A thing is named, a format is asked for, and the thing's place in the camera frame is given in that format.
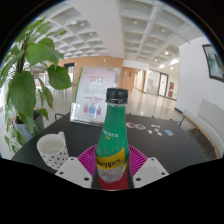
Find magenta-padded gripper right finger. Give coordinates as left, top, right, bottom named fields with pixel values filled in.
left=128, top=144, right=170, bottom=189

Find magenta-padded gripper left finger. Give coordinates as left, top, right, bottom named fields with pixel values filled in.
left=54, top=143, right=101, bottom=190

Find green plastic drink bottle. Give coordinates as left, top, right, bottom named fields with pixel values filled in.
left=94, top=87, right=130, bottom=184

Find white polka dot mug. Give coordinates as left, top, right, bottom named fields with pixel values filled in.
left=36, top=130, right=70, bottom=171

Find flat round red coaster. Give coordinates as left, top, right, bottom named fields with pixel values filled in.
left=97, top=169, right=130, bottom=191

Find long white wooden bench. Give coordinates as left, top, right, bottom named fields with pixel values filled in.
left=174, top=98, right=224, bottom=160

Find clear acrylic sign stand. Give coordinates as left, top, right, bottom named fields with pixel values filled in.
left=69, top=66, right=118, bottom=127

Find green leafy potted plant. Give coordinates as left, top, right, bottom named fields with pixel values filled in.
left=0, top=16, right=73, bottom=156

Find dark framed landscape picture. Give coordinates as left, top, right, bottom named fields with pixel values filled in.
left=201, top=43, right=224, bottom=84

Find recessed ceiling lights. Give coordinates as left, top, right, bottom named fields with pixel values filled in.
left=68, top=18, right=183, bottom=67

